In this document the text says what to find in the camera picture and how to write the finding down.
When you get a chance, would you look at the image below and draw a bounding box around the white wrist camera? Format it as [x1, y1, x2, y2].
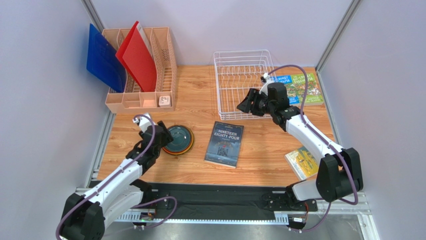
[259, 72, 275, 96]
[132, 112, 156, 133]

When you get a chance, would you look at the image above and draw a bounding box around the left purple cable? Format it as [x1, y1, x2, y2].
[55, 114, 179, 240]

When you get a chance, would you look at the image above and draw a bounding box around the pink plastic file organizer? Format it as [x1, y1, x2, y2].
[105, 27, 178, 114]

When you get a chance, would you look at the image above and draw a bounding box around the Nineteen Eighty-Four book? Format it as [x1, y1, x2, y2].
[204, 121, 244, 169]

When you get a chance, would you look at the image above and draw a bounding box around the yellow illustrated book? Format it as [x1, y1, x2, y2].
[284, 146, 319, 181]

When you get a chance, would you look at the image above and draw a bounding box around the black base mat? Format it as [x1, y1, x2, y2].
[132, 180, 318, 221]

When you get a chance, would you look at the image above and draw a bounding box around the green treehouse book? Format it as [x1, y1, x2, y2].
[289, 73, 324, 107]

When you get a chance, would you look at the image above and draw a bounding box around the white power adapter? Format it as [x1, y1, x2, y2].
[158, 95, 172, 108]

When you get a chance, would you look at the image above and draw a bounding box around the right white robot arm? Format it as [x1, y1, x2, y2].
[236, 82, 364, 205]

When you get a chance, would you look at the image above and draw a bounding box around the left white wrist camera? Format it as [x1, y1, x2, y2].
[132, 112, 156, 133]

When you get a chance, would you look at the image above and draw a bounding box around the green plate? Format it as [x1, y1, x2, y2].
[169, 128, 196, 156]

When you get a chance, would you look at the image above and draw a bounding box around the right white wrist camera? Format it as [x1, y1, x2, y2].
[259, 72, 275, 96]

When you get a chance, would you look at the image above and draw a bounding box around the dark grey plate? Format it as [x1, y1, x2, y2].
[163, 125, 194, 154]

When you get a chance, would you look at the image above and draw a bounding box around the orange plate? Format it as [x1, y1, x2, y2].
[164, 128, 195, 156]

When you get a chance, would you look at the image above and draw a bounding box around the blue plastic folder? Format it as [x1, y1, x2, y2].
[86, 23, 127, 93]

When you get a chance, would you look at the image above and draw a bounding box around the red plastic folder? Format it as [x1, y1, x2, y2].
[115, 21, 157, 92]

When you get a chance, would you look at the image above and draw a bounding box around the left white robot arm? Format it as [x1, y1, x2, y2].
[55, 113, 173, 240]

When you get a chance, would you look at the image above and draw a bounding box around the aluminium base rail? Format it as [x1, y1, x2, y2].
[56, 180, 379, 240]

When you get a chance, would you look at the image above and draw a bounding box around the white wire dish rack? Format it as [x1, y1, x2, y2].
[213, 49, 274, 121]

